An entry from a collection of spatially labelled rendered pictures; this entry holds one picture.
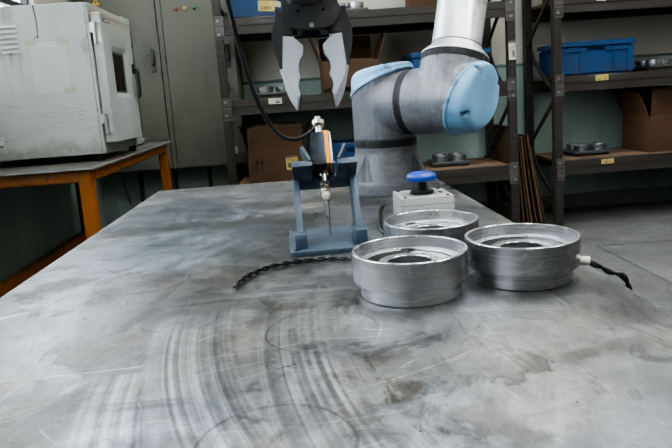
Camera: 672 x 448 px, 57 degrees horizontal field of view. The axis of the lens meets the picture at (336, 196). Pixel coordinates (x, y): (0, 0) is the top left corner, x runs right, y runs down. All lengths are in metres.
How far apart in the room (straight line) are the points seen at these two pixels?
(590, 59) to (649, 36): 0.87
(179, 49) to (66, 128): 1.77
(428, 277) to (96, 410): 0.27
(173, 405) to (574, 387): 0.25
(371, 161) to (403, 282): 0.61
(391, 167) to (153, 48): 3.49
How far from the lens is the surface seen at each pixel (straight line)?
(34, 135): 2.87
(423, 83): 1.06
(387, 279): 0.53
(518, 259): 0.57
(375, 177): 1.11
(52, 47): 2.84
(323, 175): 0.77
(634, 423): 0.39
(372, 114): 1.11
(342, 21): 0.80
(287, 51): 0.79
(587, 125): 5.09
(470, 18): 1.10
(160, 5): 4.49
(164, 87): 4.46
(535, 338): 0.48
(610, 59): 4.61
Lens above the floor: 0.98
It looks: 9 degrees down
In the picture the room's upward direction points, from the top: 4 degrees counter-clockwise
